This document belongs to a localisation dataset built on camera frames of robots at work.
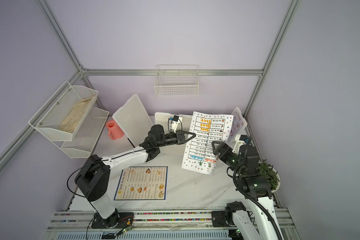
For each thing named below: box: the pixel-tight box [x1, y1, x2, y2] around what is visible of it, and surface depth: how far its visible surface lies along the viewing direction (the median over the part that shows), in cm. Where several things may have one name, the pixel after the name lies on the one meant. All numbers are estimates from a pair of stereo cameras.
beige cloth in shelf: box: [58, 96, 95, 134], surface depth 81 cm
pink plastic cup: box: [106, 119, 125, 141], surface depth 101 cm
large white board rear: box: [112, 94, 154, 147], surface depth 89 cm
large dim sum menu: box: [113, 166, 168, 201], surface depth 87 cm
